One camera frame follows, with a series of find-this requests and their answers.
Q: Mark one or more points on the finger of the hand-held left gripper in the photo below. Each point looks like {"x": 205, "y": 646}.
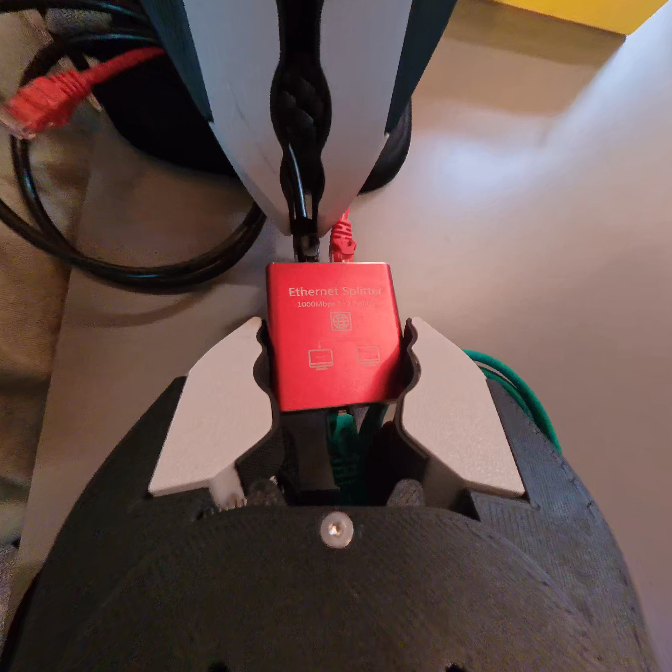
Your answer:
{"x": 236, "y": 78}
{"x": 362, "y": 78}

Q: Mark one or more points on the yellow plastic bin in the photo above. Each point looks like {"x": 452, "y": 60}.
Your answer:
{"x": 577, "y": 10}

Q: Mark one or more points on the red ethernet splitter box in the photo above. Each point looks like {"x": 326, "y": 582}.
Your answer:
{"x": 336, "y": 336}

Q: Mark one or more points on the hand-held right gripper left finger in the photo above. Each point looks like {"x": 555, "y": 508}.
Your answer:
{"x": 215, "y": 425}

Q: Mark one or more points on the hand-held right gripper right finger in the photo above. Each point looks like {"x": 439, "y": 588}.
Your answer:
{"x": 462, "y": 430}

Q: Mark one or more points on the black quilted wrist rest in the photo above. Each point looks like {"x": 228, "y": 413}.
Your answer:
{"x": 157, "y": 131}

